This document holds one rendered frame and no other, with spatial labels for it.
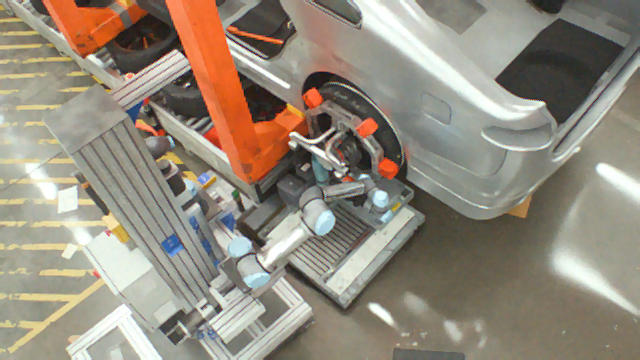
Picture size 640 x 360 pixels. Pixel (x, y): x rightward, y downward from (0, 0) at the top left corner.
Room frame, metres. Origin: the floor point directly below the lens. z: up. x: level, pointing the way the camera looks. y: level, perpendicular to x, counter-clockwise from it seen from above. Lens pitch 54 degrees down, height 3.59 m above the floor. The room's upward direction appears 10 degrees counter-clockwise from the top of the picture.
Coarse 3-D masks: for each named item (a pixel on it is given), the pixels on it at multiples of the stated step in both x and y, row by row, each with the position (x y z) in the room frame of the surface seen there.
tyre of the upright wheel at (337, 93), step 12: (336, 84) 2.34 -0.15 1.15; (348, 84) 2.31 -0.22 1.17; (324, 96) 2.33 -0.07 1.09; (336, 96) 2.26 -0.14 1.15; (348, 96) 2.21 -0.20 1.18; (360, 96) 2.20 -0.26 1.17; (348, 108) 2.19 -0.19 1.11; (360, 108) 2.13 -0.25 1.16; (372, 108) 2.13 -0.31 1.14; (384, 120) 2.07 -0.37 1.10; (324, 132) 2.38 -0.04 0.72; (384, 132) 2.02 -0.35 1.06; (384, 144) 2.00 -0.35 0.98; (396, 144) 1.99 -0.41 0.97; (396, 156) 1.96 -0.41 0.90; (360, 168) 2.16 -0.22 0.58
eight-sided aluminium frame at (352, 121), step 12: (324, 108) 2.22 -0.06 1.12; (336, 108) 2.21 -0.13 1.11; (312, 120) 2.33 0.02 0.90; (348, 120) 2.10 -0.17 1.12; (360, 120) 2.09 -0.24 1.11; (312, 132) 2.33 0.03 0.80; (324, 144) 2.32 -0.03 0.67; (372, 144) 2.01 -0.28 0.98; (372, 156) 1.96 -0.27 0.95; (372, 168) 1.97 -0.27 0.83
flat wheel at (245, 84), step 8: (248, 80) 3.17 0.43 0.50; (248, 88) 3.10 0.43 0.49; (256, 88) 3.11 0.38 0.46; (248, 96) 3.09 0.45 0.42; (256, 96) 3.11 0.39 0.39; (264, 96) 3.11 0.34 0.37; (272, 96) 2.99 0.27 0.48; (248, 104) 3.08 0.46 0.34; (256, 104) 2.94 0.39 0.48; (264, 104) 2.94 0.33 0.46; (272, 104) 2.91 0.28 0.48; (280, 104) 2.90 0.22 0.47; (256, 112) 2.90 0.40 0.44; (272, 112) 2.84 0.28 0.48; (280, 112) 2.83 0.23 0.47; (256, 120) 2.79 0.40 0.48; (264, 120) 2.78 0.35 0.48; (304, 136) 2.67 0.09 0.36; (288, 152) 2.57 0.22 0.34; (280, 160) 2.55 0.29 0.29
